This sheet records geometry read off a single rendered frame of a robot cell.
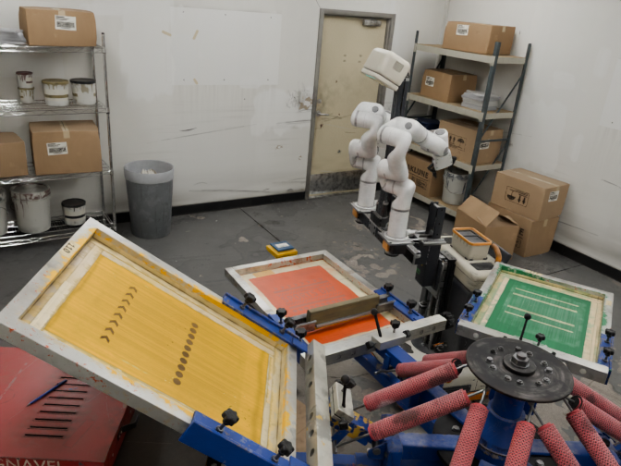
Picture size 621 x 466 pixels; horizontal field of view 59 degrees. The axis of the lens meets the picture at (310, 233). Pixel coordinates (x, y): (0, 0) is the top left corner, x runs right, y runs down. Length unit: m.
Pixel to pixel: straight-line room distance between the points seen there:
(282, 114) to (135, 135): 1.60
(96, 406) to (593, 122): 5.15
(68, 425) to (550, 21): 5.63
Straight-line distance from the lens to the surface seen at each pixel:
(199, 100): 5.75
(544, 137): 6.27
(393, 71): 2.74
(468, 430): 1.60
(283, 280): 2.70
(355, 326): 2.40
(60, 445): 1.68
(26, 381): 1.92
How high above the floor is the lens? 2.23
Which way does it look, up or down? 23 degrees down
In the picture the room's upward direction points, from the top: 5 degrees clockwise
